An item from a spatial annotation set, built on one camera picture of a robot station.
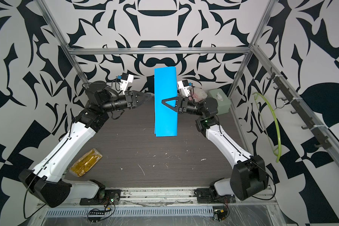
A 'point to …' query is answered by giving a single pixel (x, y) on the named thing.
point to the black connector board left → (96, 219)
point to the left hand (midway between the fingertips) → (150, 94)
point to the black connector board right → (220, 213)
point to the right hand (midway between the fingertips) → (163, 106)
